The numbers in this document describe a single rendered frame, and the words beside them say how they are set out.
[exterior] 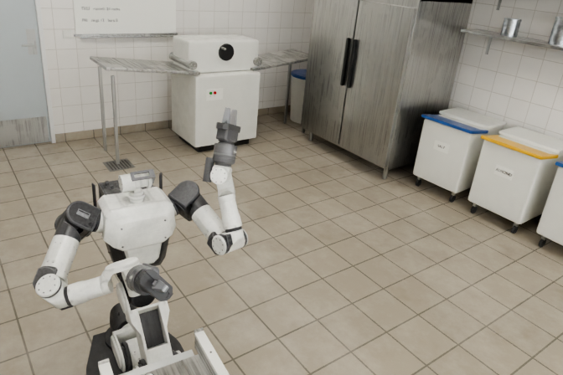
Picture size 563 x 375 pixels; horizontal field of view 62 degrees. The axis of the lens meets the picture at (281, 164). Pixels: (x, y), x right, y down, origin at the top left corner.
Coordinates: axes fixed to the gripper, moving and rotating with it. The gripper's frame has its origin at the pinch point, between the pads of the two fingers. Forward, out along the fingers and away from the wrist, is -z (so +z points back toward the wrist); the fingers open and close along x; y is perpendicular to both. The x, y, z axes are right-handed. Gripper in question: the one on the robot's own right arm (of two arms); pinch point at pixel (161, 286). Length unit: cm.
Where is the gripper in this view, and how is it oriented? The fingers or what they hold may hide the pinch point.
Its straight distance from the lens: 148.7
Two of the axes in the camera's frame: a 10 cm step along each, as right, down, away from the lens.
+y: -5.4, 7.0, -4.6
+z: -6.1, 0.4, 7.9
